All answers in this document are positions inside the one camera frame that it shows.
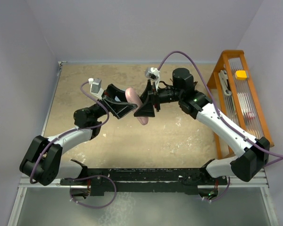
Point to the yellow tape measure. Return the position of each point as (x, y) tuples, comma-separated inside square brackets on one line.
[(241, 75)]

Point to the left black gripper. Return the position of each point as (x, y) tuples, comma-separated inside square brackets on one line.
[(117, 109)]

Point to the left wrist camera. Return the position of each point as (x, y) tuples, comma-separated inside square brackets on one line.
[(95, 87)]

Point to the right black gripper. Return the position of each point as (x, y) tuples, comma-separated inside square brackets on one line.
[(147, 108)]

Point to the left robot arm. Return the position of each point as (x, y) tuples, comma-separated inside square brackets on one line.
[(41, 162)]

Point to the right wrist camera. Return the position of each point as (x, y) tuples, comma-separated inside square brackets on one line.
[(153, 74)]

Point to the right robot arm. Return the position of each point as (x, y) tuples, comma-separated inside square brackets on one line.
[(250, 153)]

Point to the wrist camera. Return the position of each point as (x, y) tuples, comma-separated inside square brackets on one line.
[(95, 87), (153, 74)]

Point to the orange wooden shelf rack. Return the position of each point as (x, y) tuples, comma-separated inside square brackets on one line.
[(244, 97)]

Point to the pink glasses case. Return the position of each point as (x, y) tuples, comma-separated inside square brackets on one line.
[(132, 97)]

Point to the white stapler tool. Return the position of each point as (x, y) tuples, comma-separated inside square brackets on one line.
[(224, 81)]

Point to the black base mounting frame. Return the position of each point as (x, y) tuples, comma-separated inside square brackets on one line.
[(144, 180)]

